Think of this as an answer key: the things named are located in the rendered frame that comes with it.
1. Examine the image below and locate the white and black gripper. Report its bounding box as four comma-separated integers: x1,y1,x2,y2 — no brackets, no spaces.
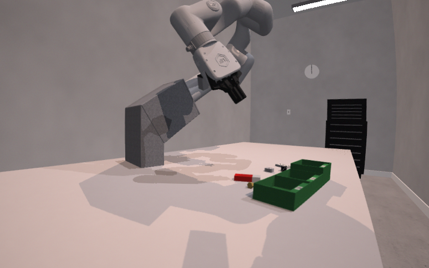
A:
193,39,247,104

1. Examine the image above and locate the green compartment tray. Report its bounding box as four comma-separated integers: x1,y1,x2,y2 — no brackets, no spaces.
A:
253,159,331,211

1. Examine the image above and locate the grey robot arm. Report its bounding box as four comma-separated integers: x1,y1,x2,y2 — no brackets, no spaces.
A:
170,0,273,102

